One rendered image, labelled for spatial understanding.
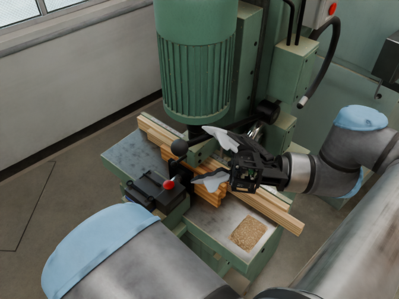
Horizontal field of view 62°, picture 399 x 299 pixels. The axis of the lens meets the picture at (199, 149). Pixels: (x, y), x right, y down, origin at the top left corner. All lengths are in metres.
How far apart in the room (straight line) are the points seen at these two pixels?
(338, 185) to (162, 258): 0.57
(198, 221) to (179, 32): 0.52
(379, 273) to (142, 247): 0.23
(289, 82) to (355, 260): 0.61
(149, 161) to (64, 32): 1.23
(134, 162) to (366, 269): 0.86
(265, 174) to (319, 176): 0.12
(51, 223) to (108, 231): 1.91
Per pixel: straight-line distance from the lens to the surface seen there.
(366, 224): 0.44
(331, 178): 0.77
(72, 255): 0.29
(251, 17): 0.83
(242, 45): 0.84
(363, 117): 0.72
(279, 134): 1.00
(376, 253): 0.41
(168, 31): 0.71
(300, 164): 0.75
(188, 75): 0.75
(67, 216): 2.19
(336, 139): 0.74
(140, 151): 1.15
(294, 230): 0.97
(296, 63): 0.88
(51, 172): 2.45
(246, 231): 0.94
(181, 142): 0.64
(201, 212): 0.98
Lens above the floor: 1.72
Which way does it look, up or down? 46 degrees down
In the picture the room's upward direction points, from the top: straight up
